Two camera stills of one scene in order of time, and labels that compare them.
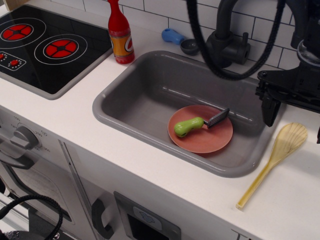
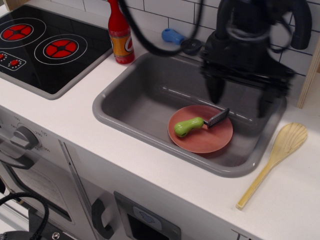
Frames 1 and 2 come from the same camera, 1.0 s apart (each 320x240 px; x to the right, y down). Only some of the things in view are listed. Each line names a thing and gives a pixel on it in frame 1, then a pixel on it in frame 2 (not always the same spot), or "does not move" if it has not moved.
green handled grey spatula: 181,129 does not move
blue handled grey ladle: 188,46 does not move
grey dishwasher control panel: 141,222 does not move
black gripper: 299,86 → 251,59
